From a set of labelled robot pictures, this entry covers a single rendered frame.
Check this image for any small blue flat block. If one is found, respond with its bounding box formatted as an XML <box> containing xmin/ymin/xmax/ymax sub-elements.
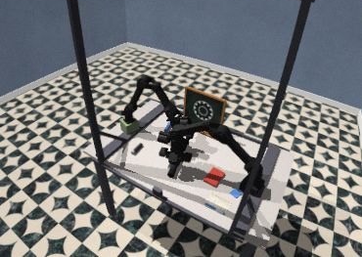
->
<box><xmin>230</xmin><ymin>188</ymin><xmax>242</xmax><ymax>198</ymax></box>

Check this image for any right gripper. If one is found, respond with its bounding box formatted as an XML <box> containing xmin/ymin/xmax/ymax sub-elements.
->
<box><xmin>159</xmin><ymin>147</ymin><xmax>192</xmax><ymax>162</ymax></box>

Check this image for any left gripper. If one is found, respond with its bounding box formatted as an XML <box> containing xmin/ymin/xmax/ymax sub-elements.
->
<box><xmin>185</xmin><ymin>133</ymin><xmax>195</xmax><ymax>145</ymax></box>

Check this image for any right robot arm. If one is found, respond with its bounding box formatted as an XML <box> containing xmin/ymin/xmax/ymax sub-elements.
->
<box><xmin>158</xmin><ymin>120</ymin><xmax>263</xmax><ymax>188</ymax></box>

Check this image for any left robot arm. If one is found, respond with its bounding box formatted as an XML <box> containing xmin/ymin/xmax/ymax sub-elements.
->
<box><xmin>121</xmin><ymin>74</ymin><xmax>192</xmax><ymax>128</ymax></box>

